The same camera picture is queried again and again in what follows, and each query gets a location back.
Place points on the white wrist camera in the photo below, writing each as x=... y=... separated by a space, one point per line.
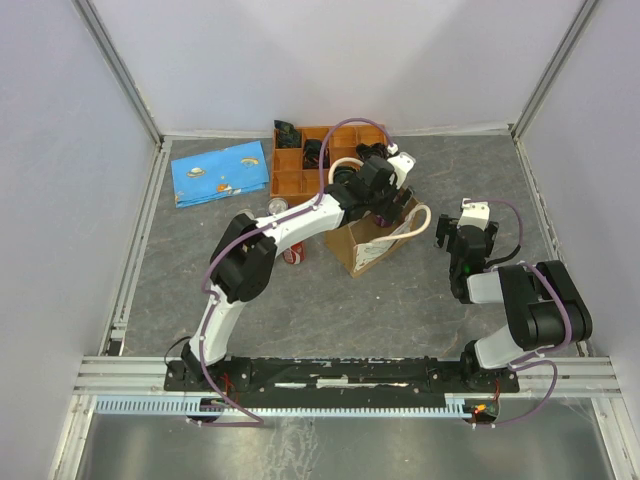
x=474 y=213
x=401 y=162

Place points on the wooden compartment tray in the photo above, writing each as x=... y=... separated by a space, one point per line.
x=289 y=180

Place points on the black rolled tie middle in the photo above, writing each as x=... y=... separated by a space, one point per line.
x=311 y=154

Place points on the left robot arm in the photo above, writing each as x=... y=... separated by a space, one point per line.
x=241 y=265

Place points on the black rolled tie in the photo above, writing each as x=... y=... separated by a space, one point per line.
x=366 y=151
x=311 y=154

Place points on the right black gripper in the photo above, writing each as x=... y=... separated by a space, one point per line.
x=445 y=227

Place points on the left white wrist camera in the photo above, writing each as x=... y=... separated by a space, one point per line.
x=401 y=162

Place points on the aluminium frame rail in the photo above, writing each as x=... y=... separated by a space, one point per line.
x=578 y=377

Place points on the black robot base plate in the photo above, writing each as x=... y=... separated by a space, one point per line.
x=278 y=383

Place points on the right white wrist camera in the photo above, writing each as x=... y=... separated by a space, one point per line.
x=474 y=213

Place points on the brown canvas bag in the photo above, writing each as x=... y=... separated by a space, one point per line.
x=360 y=244

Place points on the dark rolled tie top-left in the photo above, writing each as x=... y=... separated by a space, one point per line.
x=287 y=136

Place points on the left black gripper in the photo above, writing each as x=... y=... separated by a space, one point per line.
x=390 y=208

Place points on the dark rolled tie bottom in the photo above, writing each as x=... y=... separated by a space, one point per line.
x=343 y=174

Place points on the blue patterned cloth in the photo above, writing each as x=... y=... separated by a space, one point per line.
x=214 y=175

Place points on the black rolled tie right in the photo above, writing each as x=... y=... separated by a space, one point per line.
x=366 y=151

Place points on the blue slotted cable duct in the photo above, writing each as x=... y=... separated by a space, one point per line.
x=196 y=407

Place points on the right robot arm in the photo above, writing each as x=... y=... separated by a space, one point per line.
x=544 y=310

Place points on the purple soda can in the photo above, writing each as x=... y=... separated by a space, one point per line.
x=277 y=205
x=382 y=222

